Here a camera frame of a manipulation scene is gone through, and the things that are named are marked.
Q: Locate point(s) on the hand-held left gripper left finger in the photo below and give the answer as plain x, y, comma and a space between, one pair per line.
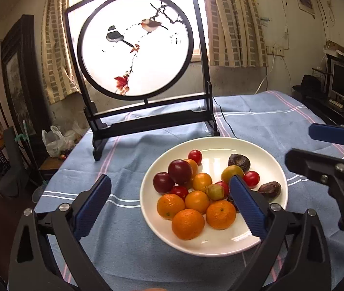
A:
93, 207

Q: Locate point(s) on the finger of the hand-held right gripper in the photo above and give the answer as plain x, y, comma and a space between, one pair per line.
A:
326, 134
305, 160

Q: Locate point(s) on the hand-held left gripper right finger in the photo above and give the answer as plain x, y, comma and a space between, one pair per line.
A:
247, 207

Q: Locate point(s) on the white round plate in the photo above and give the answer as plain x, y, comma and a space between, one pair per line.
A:
217, 147

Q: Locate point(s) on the dark wrinkled passion fruit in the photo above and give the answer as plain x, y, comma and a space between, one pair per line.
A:
269, 189
239, 162

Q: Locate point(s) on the blue striped tablecloth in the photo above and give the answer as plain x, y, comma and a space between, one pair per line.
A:
123, 224

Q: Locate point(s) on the greenish small fruit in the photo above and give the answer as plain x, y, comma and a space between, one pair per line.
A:
215, 192

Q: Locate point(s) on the yellow small orange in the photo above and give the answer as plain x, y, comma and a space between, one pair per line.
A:
230, 172

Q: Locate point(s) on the black hat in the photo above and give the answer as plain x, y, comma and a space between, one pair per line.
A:
308, 85

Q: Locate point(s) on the dark red plum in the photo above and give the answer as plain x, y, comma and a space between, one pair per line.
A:
180, 171
163, 183

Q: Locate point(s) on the white plastic bag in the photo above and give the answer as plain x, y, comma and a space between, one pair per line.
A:
57, 142

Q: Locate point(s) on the grey chair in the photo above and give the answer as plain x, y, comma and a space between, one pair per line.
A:
11, 157

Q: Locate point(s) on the checked beige curtain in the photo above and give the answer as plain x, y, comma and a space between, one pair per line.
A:
235, 27
57, 51

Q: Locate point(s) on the dark framed painting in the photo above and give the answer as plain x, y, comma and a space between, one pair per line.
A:
20, 81

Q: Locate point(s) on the round bird painting table screen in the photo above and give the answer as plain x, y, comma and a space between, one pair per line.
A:
135, 66

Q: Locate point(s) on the white wall socket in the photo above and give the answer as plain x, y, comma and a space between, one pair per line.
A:
275, 50

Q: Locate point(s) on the small framed wall picture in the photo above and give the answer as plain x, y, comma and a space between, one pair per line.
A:
305, 1

